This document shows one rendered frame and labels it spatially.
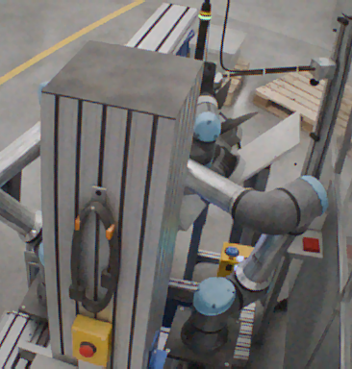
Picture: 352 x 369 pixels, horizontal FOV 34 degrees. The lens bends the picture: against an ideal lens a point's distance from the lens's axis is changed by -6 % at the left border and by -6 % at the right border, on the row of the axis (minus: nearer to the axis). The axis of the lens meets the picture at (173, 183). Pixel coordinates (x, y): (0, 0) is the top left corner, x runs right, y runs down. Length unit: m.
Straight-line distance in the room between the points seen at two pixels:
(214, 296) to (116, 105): 0.87
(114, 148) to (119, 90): 0.10
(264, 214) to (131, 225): 0.42
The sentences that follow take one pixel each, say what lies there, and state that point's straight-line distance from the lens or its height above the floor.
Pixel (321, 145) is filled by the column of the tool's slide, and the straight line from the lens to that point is 2.75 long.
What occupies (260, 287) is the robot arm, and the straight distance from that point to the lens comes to 1.80.
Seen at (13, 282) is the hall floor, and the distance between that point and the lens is 3.46.
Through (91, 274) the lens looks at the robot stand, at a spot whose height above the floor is 1.61.
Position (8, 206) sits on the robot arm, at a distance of 1.81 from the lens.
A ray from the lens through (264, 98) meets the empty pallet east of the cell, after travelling 5.30.
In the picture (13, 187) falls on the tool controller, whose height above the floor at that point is 1.18.
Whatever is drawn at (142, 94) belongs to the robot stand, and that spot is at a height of 2.03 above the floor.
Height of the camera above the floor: 2.54
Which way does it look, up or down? 37 degrees down
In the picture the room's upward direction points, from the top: 8 degrees clockwise
